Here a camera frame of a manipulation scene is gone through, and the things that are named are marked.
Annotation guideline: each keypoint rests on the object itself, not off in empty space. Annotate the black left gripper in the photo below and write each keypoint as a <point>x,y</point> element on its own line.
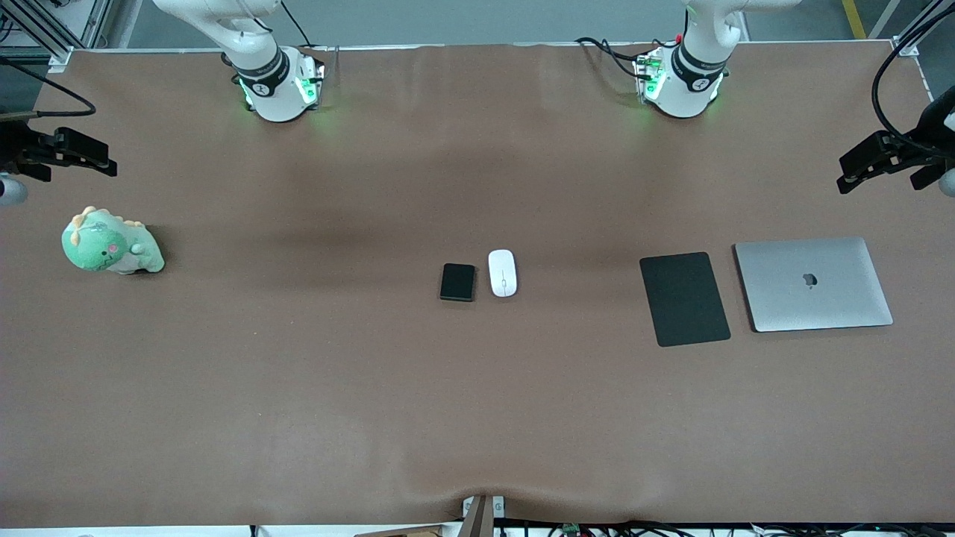
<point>924,147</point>

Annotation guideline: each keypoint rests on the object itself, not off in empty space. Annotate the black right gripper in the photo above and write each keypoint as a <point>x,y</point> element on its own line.
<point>15,146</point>

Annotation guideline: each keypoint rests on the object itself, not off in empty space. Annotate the white computer mouse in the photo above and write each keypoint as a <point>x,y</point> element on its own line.
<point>503,273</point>

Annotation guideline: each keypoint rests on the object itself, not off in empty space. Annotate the black smartphone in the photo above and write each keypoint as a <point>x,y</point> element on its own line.
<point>457,282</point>

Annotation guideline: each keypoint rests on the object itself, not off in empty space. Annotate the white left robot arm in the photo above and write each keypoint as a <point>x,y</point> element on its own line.
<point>690,82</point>

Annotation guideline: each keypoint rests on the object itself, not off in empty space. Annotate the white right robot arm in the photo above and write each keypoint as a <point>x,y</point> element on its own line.
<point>268,89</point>

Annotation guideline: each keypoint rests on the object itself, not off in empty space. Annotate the black mouse pad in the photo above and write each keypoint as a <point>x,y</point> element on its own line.
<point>685,298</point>

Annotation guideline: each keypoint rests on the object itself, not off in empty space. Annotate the green dinosaur plush toy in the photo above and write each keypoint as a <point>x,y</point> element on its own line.
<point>104,246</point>

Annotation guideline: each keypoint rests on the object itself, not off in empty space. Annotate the silver closed laptop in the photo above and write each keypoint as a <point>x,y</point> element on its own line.
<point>813,291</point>

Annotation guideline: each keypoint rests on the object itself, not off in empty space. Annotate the brown table cover mat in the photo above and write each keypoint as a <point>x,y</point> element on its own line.
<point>477,410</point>

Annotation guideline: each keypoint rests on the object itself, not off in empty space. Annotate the aluminium frame profile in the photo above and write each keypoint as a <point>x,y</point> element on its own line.
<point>914,33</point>
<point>45,33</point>

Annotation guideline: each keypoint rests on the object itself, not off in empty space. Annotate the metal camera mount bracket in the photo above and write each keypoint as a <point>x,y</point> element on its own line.
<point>477,518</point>

